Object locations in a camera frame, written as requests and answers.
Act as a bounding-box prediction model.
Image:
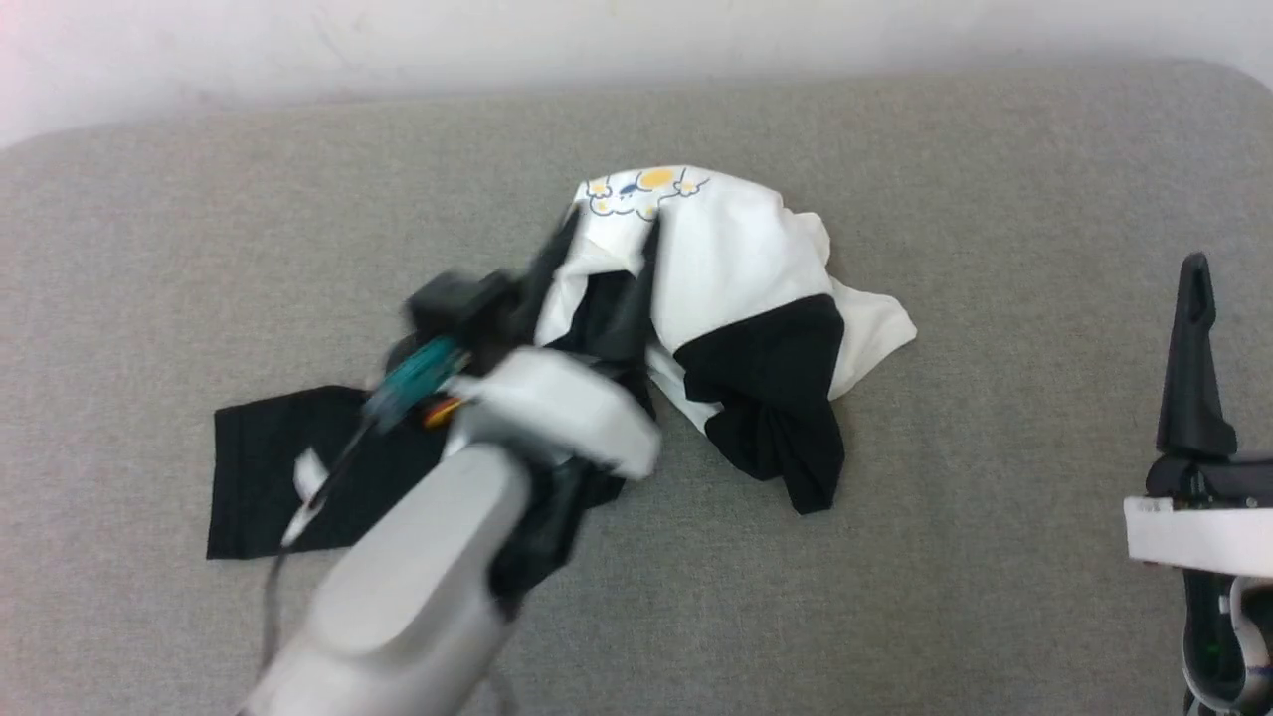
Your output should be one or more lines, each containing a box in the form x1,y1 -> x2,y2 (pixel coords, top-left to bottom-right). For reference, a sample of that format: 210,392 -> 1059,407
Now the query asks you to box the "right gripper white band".
1124,253 -> 1273,580

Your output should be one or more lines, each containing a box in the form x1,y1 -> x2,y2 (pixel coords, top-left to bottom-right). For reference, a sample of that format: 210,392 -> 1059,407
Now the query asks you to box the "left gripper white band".
448,209 -> 664,480

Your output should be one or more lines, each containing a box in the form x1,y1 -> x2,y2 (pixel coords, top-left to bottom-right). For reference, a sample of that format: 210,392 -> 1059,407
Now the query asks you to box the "black and white t-shirt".
206,166 -> 918,598

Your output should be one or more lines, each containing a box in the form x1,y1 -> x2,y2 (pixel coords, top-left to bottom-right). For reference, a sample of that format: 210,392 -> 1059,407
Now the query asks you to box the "teal cable connector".
363,336 -> 468,431

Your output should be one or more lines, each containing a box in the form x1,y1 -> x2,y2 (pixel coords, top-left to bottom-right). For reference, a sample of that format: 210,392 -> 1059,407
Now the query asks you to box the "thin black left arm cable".
261,413 -> 379,677

